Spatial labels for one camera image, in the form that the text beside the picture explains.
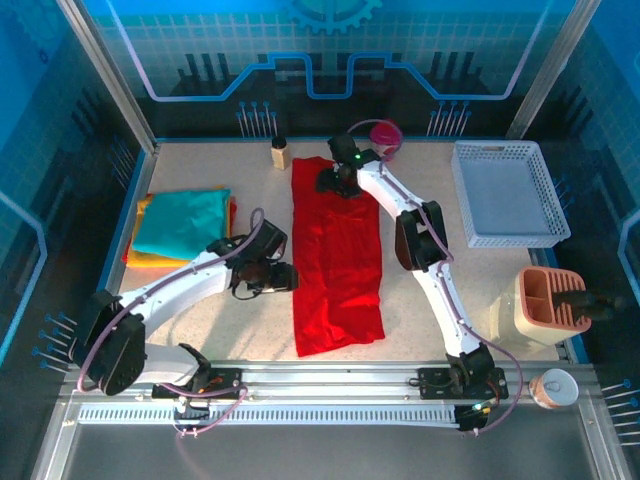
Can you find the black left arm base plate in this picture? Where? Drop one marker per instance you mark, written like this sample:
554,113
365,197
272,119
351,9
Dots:
165,391

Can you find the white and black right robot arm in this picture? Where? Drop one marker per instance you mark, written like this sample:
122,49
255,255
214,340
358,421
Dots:
387,190

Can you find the teal folded t-shirt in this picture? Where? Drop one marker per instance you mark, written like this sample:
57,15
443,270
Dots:
180,225

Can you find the red t-shirt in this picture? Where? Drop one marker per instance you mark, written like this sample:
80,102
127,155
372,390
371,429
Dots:
335,280

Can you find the terracotta and beige utensil holder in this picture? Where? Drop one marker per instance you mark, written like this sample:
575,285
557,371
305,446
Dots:
515,315

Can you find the pull-tab tin can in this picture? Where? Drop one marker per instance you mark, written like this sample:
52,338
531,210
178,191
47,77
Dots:
555,390

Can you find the white perforated plastic basket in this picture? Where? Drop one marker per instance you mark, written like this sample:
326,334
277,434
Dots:
505,195

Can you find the beige bottle with black cap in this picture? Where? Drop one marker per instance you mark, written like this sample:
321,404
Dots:
281,155

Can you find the orange folded t-shirt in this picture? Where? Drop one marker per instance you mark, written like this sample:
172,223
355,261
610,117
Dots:
233,210

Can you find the aluminium frame post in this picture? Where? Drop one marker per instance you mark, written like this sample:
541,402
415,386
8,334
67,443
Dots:
111,75
550,75

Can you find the stack of folded cloths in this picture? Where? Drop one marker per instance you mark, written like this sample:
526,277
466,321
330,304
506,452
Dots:
150,263

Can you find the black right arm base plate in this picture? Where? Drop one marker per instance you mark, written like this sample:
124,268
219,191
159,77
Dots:
432,382

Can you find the pink lidded cup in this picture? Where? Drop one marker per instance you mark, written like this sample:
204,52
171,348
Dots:
385,132

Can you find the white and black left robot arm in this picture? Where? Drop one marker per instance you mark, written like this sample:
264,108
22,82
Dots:
185,285

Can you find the aluminium mounting rail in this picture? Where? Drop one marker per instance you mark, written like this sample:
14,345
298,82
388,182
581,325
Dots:
325,375

